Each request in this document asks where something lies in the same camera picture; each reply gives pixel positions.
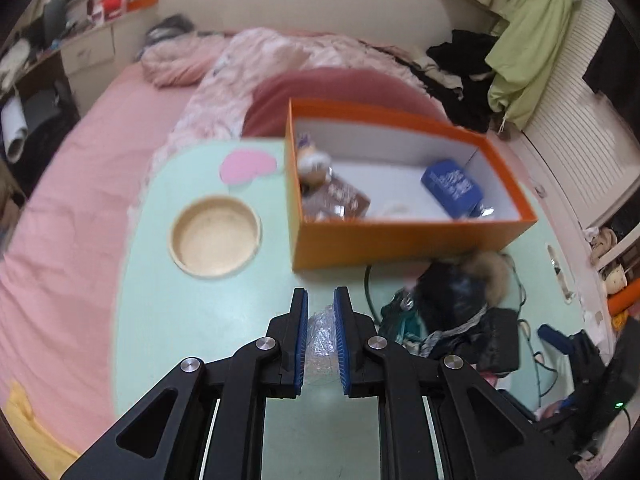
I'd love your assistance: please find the brown fur scrunchie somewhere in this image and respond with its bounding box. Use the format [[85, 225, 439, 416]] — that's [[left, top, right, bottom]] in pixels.
[[461, 252, 510, 308]]

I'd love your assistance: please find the green toy car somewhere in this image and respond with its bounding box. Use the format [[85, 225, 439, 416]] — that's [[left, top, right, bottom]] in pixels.
[[378, 289, 425, 356]]

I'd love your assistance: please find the black satin lace scrunchie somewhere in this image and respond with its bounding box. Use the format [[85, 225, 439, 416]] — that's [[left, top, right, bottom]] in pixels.
[[413, 261, 489, 363]]

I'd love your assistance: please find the clear plastic wrap bundle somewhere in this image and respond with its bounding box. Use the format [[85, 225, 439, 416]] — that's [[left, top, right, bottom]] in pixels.
[[304, 306, 340, 386]]

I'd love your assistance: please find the blue square tin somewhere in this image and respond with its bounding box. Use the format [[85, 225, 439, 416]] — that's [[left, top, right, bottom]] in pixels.
[[421, 159, 484, 219]]

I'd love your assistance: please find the brown snack packet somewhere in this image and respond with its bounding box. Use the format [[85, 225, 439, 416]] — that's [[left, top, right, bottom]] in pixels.
[[303, 174, 371, 220]]

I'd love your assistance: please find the cartoon boy figurine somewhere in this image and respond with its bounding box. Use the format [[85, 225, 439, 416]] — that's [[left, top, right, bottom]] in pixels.
[[296, 133, 332, 194]]

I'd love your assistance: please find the black pouch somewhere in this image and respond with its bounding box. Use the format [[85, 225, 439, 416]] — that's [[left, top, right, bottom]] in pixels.
[[476, 308, 520, 376]]

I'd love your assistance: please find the orange cardboard box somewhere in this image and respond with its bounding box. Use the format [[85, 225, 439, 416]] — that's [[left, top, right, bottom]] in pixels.
[[284, 100, 537, 271]]

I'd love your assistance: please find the black clothes pile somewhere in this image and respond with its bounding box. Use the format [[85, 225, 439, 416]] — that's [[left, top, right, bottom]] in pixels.
[[412, 29, 498, 133]]

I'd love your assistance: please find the dark red pillow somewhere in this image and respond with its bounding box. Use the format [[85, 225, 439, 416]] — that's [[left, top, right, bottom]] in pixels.
[[241, 67, 449, 138]]

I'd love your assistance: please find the green hanging cloth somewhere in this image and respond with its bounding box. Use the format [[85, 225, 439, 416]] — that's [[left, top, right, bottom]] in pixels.
[[485, 0, 580, 130]]

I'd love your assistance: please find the white paper roll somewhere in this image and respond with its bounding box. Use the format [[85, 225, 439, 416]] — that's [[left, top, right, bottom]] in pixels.
[[1, 96, 28, 164]]

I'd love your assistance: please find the pink floral duvet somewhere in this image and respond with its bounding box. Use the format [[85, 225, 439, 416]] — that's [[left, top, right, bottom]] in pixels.
[[140, 27, 422, 180]]

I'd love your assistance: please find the white bedside drawer cabinet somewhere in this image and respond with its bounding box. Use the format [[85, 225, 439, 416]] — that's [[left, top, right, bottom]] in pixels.
[[60, 6, 160, 117]]

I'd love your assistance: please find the orange box on cabinet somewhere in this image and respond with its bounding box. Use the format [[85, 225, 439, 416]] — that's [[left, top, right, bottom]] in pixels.
[[126, 0, 160, 12]]

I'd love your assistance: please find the red container on cabinet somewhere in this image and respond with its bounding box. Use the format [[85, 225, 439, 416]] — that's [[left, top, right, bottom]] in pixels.
[[91, 0, 126, 24]]

